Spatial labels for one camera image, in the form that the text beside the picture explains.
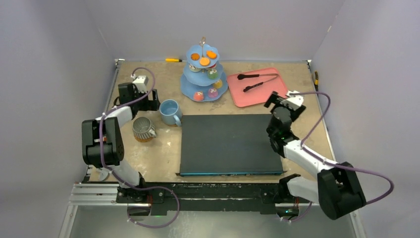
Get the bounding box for blue ceramic mug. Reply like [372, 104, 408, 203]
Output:
[159, 99, 183, 126]

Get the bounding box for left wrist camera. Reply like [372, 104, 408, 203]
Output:
[131, 74, 149, 93]

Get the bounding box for orange round cookie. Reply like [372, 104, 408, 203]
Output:
[199, 57, 210, 66]

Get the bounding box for pink serving tray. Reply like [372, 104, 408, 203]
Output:
[227, 67, 288, 108]

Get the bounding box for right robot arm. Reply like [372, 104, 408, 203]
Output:
[264, 91, 367, 220]

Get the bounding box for black serving tongs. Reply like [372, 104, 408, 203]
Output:
[237, 72, 280, 93]

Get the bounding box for yellow handled screwdriver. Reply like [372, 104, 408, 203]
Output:
[314, 71, 319, 87]
[165, 58, 183, 62]

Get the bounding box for blue three-tier cake stand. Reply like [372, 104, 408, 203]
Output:
[180, 37, 228, 102]

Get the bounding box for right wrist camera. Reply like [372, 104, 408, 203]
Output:
[282, 91, 304, 110]

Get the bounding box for round woven coaster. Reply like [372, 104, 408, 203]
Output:
[134, 137, 153, 143]

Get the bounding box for yellow small cake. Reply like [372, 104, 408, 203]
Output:
[212, 79, 223, 89]

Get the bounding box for orange disc sweet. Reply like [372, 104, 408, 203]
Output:
[190, 53, 201, 61]

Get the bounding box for orange flower cookie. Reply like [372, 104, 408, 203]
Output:
[206, 51, 218, 60]

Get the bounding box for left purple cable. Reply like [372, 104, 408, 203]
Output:
[98, 67, 181, 229]

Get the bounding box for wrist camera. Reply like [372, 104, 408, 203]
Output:
[282, 91, 304, 110]
[131, 74, 149, 93]

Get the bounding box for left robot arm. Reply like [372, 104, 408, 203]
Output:
[81, 81, 160, 203]

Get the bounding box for grey ribbed cup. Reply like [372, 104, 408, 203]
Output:
[132, 117, 157, 139]

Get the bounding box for aluminium frame rail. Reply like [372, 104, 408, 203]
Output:
[59, 182, 365, 238]

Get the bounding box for adjustable wrench red handle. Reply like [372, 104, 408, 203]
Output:
[96, 168, 109, 181]

